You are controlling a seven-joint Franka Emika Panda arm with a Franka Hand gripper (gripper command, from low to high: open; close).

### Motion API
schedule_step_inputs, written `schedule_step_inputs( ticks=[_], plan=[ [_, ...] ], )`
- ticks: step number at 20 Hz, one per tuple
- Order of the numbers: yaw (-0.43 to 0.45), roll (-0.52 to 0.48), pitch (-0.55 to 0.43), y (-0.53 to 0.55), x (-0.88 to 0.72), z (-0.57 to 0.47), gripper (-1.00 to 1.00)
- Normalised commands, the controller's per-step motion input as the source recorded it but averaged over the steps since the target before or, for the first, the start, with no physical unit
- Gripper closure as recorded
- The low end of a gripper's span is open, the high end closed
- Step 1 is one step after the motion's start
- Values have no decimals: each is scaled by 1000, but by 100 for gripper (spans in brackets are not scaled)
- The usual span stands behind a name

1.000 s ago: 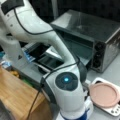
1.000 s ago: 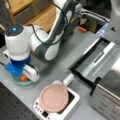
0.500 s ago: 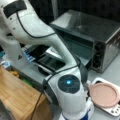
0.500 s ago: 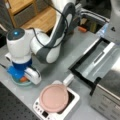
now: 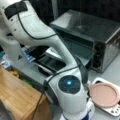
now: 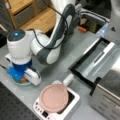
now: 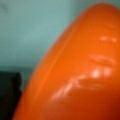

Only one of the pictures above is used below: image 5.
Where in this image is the pink round plate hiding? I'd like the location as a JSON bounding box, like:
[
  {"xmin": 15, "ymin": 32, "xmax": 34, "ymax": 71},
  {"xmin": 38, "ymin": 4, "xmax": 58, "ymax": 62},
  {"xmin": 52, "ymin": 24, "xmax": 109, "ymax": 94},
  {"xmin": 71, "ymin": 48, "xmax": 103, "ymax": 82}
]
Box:
[{"xmin": 89, "ymin": 83, "xmax": 120, "ymax": 108}]

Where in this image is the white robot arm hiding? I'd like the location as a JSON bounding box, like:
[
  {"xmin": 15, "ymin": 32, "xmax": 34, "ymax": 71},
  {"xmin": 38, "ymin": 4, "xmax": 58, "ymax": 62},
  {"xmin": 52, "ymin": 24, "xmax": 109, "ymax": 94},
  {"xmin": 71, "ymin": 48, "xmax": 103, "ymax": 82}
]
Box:
[{"xmin": 0, "ymin": 0, "xmax": 95, "ymax": 120}]

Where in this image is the open oven glass door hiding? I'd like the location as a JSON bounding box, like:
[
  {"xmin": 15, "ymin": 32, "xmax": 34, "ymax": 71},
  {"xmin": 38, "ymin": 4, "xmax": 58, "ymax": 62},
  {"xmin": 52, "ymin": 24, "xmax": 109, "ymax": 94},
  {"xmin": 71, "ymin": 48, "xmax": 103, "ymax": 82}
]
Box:
[{"xmin": 34, "ymin": 53, "xmax": 92, "ymax": 81}]

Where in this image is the silver toaster oven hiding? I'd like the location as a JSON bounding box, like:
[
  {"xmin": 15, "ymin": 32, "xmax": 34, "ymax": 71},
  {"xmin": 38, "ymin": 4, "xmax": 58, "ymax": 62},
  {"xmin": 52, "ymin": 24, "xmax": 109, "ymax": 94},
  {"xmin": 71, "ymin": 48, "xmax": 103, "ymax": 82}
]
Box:
[{"xmin": 51, "ymin": 10, "xmax": 120, "ymax": 72}]

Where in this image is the wooden box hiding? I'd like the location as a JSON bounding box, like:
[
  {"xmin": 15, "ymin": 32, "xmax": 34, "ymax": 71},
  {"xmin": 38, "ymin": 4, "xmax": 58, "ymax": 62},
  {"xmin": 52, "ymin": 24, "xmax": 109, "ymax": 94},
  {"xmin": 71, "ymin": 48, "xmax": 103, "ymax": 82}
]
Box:
[{"xmin": 0, "ymin": 68, "xmax": 52, "ymax": 120}]

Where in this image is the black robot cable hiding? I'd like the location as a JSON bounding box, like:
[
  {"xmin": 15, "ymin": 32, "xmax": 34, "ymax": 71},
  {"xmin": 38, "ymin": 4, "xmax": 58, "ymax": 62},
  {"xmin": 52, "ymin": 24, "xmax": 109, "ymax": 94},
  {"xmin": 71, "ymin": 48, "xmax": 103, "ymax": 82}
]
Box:
[{"xmin": 16, "ymin": 3, "xmax": 81, "ymax": 120}]

